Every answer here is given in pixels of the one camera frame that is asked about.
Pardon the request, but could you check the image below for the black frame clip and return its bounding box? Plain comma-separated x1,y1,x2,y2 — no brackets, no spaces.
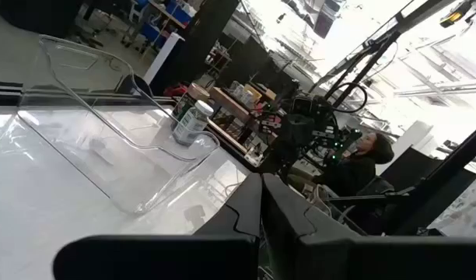
116,73,154,97

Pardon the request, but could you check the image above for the clear plastic bin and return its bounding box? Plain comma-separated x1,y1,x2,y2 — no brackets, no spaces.
16,33,222,217

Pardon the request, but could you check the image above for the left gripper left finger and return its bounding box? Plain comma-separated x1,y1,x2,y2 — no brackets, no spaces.
52,173,263,280

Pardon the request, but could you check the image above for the white-lid glass spice jar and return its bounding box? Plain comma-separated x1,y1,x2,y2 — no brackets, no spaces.
170,100,215,148

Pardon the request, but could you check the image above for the white pedestal stand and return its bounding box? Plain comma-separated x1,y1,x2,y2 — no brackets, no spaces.
142,32,186,86

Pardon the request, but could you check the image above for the black diagonal strut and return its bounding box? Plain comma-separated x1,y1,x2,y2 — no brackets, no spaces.
385,120,476,236

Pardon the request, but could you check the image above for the blue storage bins shelf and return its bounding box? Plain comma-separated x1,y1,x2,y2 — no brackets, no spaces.
121,0,194,50

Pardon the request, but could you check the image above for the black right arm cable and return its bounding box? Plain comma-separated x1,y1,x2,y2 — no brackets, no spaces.
325,81,369,115

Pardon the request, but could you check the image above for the person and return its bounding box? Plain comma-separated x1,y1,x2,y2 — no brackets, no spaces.
312,131,397,236

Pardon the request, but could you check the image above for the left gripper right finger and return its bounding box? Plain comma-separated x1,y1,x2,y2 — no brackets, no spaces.
261,173,476,280

